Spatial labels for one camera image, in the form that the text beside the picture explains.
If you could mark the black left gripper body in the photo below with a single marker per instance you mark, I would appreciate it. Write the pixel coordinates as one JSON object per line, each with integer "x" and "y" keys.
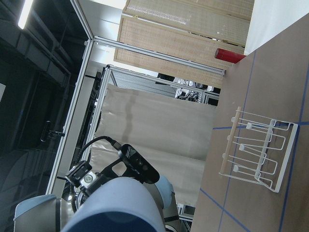
{"x": 81, "y": 176}

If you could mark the white wire cup holder rack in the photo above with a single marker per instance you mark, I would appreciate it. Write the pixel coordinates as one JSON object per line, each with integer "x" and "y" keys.
{"x": 258, "y": 149}

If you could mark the red cylinder bottle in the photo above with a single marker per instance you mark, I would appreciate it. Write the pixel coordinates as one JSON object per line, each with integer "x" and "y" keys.
{"x": 228, "y": 56}

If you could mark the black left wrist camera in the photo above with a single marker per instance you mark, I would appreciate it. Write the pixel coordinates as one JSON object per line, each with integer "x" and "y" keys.
{"x": 137, "y": 166}

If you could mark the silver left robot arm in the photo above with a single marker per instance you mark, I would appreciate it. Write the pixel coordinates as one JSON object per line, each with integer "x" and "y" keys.
{"x": 139, "y": 200}

